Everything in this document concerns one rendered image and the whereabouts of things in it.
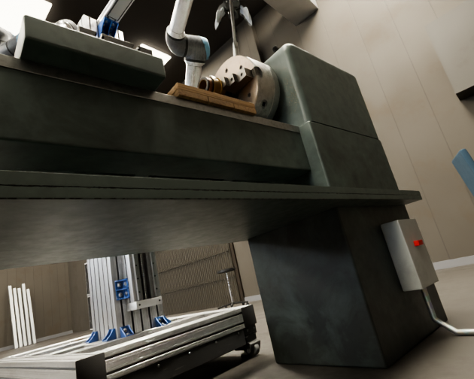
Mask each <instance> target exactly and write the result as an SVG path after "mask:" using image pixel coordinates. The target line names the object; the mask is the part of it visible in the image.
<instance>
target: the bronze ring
mask: <svg viewBox="0 0 474 379"><path fill-rule="evenodd" d="M197 88H199V89H204V90H207V91H210V92H215V93H217V94H221V95H225V93H226V91H225V90H223V83H222V81H221V79H220V78H213V77H202V78H201V79H200V80H199V82H198V85H197Z"/></svg>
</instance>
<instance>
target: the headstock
mask: <svg viewBox="0 0 474 379"><path fill-rule="evenodd" d="M263 64H266V65H268V66H269V67H271V68H272V69H273V71H274V72H275V73H276V75H277V78H278V82H279V87H280V97H279V103H278V108H277V111H276V112H275V115H274V117H273V119H272V120H274V121H278V122H281V123H286V124H290V125H293V126H298V127H300V126H301V125H303V124H304V123H307V122H308V121H312V122H315V123H320V124H323V125H325V126H331V127H333V128H337V129H341V130H345V131H348V132H353V133H355V134H358V135H363V136H366V137H370V138H374V139H378V136H377V133H376V131H375V127H374V126H373V123H372V120H371V117H370V115H369V112H368V109H367V107H366V103H365V101H364V99H363V96H362V93H361V91H360V88H359V85H358V83H357V79H356V77H355V76H354V75H352V74H349V73H348V72H346V71H343V70H342V69H340V68H338V67H336V66H334V65H332V64H330V63H328V62H326V61H324V60H322V59H320V58H318V57H316V56H314V55H312V54H310V53H308V52H306V51H304V50H302V49H300V48H298V47H296V46H295V45H293V44H285V45H283V46H282V47H281V48H280V49H279V50H278V51H277V52H276V53H274V54H273V55H272V56H271V57H270V58H269V59H268V60H266V61H265V62H264V63H263ZM281 71H282V72H281ZM289 76H290V77H289ZM285 84H286V85H285ZM295 90H296V91H295ZM290 91H291V92H290ZM291 93H292V94H291ZM295 94H296V95H295ZM291 100H292V101H291Z"/></svg>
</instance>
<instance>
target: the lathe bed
mask: <svg viewBox="0 0 474 379"><path fill-rule="evenodd" d="M0 170H2V171H32V172H47V173H63V174H93V175H109V176H124V177H155V178H170V179H185V180H215V181H231V182H247V183H276V184H285V183H287V182H289V181H291V180H293V179H295V178H297V177H299V176H301V175H303V174H305V173H307V172H309V171H311V167H310V165H309V162H308V157H307V155H306V151H305V148H304V145H303V142H302V138H301V135H300V130H299V127H298V126H293V125H290V124H286V123H281V122H278V121H274V120H269V119H265V118H262V117H256V116H253V115H250V114H244V113H241V112H238V111H231V110H228V109H225V108H219V107H216V106H213V105H207V104H204V103H200V102H195V101H191V100H188V99H183V98H179V97H176V96H171V95H166V94H163V93H160V92H154V91H151V90H148V89H142V88H139V87H136V86H130V85H126V84H123V83H118V82H114V81H111V80H106V79H101V78H98V77H93V76H89V75H86V74H81V73H77V72H74V71H68V70H65V69H61V68H56V67H53V66H49V65H44V64H41V63H37V62H31V61H28V60H24V59H19V58H16V57H12V56H7V55H3V54H0Z"/></svg>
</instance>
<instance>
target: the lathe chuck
mask: <svg viewBox="0 0 474 379"><path fill-rule="evenodd" d="M243 67H245V68H248V69H250V70H252V69H253V68H258V69H259V70H260V74H261V77H260V76H259V75H257V76H256V77H254V78H253V79H252V80H251V81H250V82H249V83H248V84H247V85H246V86H245V87H244V88H243V89H242V90H241V91H240V92H239V94H238V93H237V94H235V93H232V95H231V96H230V97H231V98H234V99H239V100H242V101H245V102H250V103H253V104H254V106H255V109H256V112H257V114H256V115H254V116H256V117H262V118H265V119H266V118H267V117H268V115H269V112H270V110H271V107H272V103H273V98H274V82H273V79H272V75H271V72H270V70H269V69H268V68H267V67H266V66H265V65H264V64H263V63H261V62H258V61H256V60H254V59H251V58H249V57H246V56H243V55H237V56H233V57H231V58H229V59H228V60H227V61H225V63H224V64H222V66H221V67H220V68H219V70H218V71H217V73H216V75H215V76H216V77H218V78H220V79H222V78H223V77H227V78H228V77H229V76H230V75H231V74H232V73H233V74H237V73H238V72H239V71H240V70H241V69H242V68H243ZM262 100H266V102H267V104H266V107H265V108H261V106H260V104H261V102H262Z"/></svg>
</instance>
